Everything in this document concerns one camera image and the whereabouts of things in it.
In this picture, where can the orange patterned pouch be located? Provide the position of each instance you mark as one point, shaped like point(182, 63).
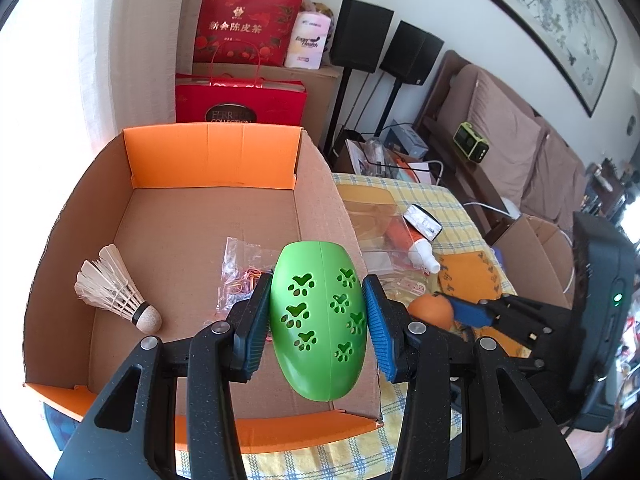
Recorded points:
point(470, 275)

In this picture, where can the dark red gift bag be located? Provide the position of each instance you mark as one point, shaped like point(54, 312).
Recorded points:
point(240, 25)

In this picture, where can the bag of colourful rubber bands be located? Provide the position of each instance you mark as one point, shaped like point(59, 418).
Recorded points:
point(240, 270)

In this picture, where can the white grey box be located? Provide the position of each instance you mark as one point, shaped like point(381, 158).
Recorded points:
point(407, 137)

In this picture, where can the cluttered display shelf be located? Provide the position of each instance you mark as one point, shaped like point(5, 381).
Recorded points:
point(605, 185)

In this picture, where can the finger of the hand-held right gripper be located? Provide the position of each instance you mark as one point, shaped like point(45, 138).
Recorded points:
point(470, 311)
point(530, 335)

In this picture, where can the white pink tissue pack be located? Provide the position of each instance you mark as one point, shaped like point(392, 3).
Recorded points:
point(305, 42)

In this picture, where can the orange cardboard box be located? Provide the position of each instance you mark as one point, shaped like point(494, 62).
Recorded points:
point(190, 240)

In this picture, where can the white feather shuttlecock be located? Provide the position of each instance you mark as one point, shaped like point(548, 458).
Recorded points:
point(110, 285)

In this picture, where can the framed ink painting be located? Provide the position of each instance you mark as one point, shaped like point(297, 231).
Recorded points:
point(555, 10)

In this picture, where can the brown cardboard carton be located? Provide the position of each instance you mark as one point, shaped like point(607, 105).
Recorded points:
point(320, 105)

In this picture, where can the black speaker stand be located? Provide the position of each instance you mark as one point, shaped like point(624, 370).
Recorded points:
point(389, 107)
point(337, 110)

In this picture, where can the clear packets on side table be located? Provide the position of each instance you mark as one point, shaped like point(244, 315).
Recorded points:
point(367, 157)

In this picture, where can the open brown cardboard box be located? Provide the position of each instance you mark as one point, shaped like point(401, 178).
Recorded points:
point(530, 240)

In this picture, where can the white sheer curtain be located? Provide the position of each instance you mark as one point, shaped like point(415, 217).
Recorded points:
point(92, 60)

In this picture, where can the orange bottle white cap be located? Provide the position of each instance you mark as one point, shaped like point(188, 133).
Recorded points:
point(422, 255)

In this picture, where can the green portable radio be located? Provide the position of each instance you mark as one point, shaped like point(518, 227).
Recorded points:
point(471, 142)

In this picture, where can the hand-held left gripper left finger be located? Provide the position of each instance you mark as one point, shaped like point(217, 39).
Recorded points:
point(255, 330)

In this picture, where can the red chocolate collection box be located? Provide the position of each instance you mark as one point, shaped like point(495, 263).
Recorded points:
point(240, 102)

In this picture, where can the yellow checked tablecloth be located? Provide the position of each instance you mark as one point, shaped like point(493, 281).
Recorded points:
point(452, 212)

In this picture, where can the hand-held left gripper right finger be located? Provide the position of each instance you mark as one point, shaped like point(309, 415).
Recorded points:
point(382, 335)

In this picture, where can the green paw-print case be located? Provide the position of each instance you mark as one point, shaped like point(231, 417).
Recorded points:
point(320, 320)

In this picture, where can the orange fruit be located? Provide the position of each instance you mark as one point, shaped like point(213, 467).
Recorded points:
point(430, 312)

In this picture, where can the clear plastic bag yellow header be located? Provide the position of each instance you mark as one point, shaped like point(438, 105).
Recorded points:
point(370, 210)

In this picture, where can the dark wooden sofa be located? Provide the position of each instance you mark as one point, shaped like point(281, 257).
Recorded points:
point(435, 110)

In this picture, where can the black speaker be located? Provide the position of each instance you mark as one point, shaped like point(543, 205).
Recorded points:
point(410, 52)
point(360, 35)

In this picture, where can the brown sofa cushion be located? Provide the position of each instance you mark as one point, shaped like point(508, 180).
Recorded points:
point(555, 170)
point(495, 120)

